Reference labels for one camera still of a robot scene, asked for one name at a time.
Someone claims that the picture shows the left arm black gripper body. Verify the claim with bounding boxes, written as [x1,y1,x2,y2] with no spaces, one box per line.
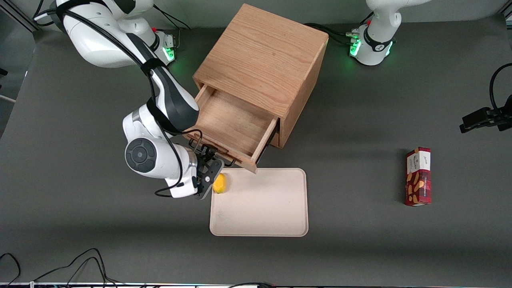
[498,94,512,132]

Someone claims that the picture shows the wooden drawer with dark handle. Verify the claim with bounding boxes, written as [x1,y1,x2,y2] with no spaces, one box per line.
[184,84,280,174]

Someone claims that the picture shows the wooden two-drawer cabinet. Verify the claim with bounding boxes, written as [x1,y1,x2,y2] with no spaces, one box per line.
[193,3,329,149]

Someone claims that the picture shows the cream plastic serving tray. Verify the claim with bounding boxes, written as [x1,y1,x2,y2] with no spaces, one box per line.
[209,168,309,237]

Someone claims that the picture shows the red tartan shortbread cookie box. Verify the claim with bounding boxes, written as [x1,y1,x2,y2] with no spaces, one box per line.
[404,147,432,207]

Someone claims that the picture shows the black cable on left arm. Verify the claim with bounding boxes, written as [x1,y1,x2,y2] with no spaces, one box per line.
[489,63,512,112]

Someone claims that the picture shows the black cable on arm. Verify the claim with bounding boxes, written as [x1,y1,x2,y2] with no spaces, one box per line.
[489,63,512,112]
[34,0,204,198]

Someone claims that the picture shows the black floor cable loop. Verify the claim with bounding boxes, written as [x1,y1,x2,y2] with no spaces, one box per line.
[32,248,124,288]
[0,252,21,288]

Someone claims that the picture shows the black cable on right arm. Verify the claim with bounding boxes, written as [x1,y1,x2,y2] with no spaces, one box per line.
[34,0,204,198]

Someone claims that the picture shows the black cables at arm base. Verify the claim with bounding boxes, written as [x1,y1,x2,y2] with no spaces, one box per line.
[304,22,360,45]

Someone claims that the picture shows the aluminium frame bar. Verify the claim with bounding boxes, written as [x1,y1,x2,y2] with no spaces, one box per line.
[0,0,40,32]

